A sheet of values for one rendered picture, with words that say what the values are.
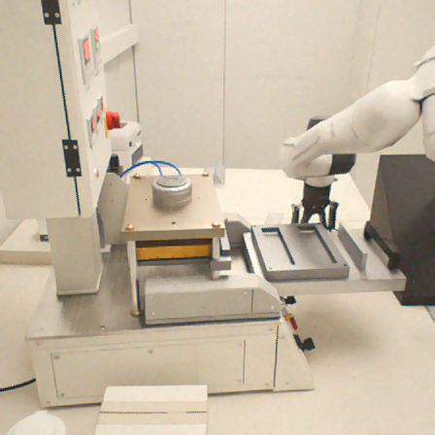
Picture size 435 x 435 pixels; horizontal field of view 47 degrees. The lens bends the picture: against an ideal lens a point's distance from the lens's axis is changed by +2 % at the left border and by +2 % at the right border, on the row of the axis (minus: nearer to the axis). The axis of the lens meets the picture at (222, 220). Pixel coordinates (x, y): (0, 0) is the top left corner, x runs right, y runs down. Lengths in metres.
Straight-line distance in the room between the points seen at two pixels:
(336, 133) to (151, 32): 2.54
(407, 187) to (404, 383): 0.56
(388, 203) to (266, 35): 2.18
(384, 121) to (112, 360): 0.66
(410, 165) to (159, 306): 0.87
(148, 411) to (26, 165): 0.45
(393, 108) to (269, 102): 2.59
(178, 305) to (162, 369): 0.14
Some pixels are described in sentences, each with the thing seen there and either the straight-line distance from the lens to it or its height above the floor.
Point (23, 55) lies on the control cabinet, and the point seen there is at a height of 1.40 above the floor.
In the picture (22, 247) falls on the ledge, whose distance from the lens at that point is 1.56.
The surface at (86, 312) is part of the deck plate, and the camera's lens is 1.00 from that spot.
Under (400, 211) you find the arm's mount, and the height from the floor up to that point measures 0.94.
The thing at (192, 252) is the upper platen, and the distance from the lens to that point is 0.93.
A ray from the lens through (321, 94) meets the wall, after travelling 3.54.
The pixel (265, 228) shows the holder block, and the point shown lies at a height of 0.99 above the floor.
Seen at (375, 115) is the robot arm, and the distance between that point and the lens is 0.96.
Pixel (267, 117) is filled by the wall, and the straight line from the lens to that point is 3.53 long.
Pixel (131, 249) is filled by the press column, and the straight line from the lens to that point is 0.89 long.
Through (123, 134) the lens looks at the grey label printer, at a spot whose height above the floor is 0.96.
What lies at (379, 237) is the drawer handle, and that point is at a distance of 1.12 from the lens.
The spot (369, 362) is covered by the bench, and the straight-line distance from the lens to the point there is 1.18.
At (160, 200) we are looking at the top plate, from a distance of 0.96.
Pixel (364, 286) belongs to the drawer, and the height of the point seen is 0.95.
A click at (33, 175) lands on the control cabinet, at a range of 0.82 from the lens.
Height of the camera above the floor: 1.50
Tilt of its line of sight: 26 degrees down
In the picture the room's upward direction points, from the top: 1 degrees clockwise
